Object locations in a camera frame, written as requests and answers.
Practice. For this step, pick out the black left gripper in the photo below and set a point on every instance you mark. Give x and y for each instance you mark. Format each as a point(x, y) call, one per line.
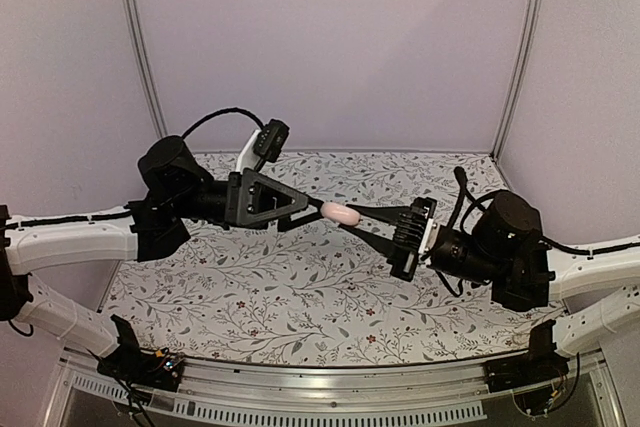
point(247, 198)

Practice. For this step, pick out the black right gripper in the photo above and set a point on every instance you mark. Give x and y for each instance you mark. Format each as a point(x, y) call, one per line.
point(402, 258)

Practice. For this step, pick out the white earbuds charging case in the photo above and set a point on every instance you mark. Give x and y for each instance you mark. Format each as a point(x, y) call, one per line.
point(340, 214)

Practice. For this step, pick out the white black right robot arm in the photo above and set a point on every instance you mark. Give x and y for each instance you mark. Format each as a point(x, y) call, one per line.
point(498, 241)

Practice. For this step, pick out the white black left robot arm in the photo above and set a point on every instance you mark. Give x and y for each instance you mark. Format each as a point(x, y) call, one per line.
point(179, 189)

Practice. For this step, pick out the floral patterned table mat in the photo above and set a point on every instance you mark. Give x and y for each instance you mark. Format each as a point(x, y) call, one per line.
point(317, 296)

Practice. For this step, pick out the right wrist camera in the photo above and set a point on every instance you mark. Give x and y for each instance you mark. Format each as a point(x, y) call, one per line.
point(415, 230)

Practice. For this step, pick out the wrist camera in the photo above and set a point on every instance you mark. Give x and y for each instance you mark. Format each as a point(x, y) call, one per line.
point(264, 146)
point(415, 230)

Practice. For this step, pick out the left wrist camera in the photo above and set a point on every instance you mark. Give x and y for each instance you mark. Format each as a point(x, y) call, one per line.
point(264, 146)

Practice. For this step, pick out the aluminium front rail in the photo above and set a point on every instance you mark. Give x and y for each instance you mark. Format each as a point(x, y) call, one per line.
point(219, 393)

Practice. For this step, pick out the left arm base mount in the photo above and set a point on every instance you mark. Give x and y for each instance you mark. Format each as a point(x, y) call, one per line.
point(128, 363)

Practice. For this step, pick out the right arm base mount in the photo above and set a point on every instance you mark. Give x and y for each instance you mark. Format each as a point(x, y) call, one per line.
point(540, 363)

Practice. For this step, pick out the left aluminium corner post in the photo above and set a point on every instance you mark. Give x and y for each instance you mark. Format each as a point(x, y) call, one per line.
point(144, 67)

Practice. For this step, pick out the aluminium corner post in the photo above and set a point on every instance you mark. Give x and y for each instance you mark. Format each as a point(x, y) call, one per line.
point(144, 67)
point(518, 75)

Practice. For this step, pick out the right aluminium corner post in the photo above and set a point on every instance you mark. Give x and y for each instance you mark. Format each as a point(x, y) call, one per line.
point(518, 75)

